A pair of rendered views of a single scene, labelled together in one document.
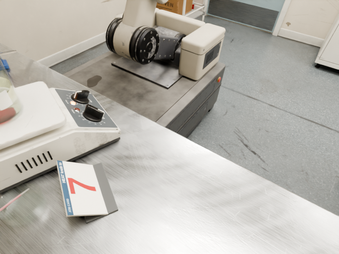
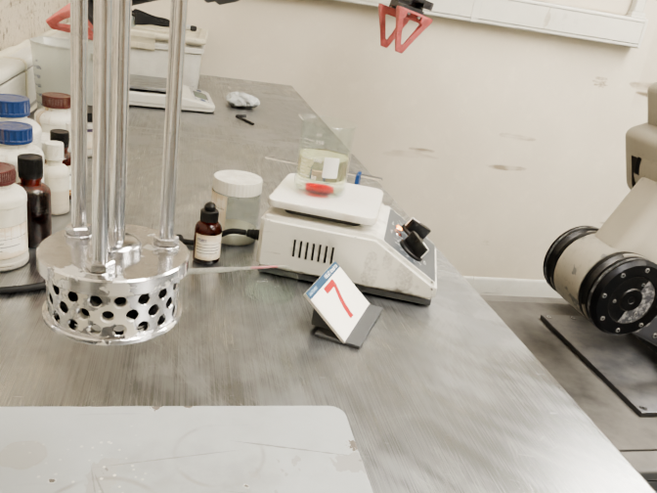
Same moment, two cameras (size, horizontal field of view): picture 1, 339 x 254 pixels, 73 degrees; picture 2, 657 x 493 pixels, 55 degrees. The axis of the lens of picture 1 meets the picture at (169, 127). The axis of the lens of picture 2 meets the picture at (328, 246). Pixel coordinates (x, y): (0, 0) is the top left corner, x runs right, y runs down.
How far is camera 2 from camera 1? 36 cm
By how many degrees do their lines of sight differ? 43
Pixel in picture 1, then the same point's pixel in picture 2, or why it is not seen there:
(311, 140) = not seen: outside the picture
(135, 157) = (431, 330)
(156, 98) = (595, 416)
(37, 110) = (353, 202)
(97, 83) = not seen: hidden behind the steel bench
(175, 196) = (446, 384)
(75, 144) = (367, 262)
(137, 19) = (628, 237)
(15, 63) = not seen: hidden behind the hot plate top
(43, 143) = (334, 232)
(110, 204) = (355, 338)
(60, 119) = (370, 216)
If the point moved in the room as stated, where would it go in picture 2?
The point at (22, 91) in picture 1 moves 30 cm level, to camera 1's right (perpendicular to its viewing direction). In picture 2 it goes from (354, 188) to (584, 291)
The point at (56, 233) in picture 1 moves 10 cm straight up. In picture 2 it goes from (279, 323) to (291, 227)
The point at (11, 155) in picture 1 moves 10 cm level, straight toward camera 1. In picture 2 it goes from (298, 225) to (295, 262)
